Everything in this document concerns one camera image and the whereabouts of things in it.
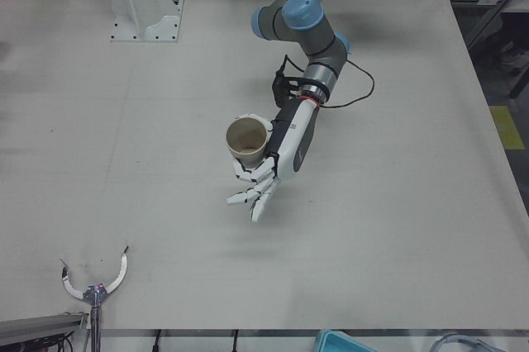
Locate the white dexterous robot hand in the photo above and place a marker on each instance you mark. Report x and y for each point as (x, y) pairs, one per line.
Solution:
(295, 141)

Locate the beige paper cup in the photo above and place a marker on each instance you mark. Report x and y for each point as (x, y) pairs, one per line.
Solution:
(246, 137)

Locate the grey UR5e robot arm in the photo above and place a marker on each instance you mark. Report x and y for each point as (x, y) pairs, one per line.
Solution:
(306, 13)

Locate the teal plastic bin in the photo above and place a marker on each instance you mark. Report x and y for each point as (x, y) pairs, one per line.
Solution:
(335, 343)

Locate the metal claw grabber tool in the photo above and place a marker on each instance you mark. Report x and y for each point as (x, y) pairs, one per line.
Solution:
(96, 294)

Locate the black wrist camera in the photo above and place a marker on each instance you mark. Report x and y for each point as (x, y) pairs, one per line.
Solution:
(281, 87)

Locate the white pedestal column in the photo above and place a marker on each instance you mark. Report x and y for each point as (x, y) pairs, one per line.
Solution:
(132, 9)

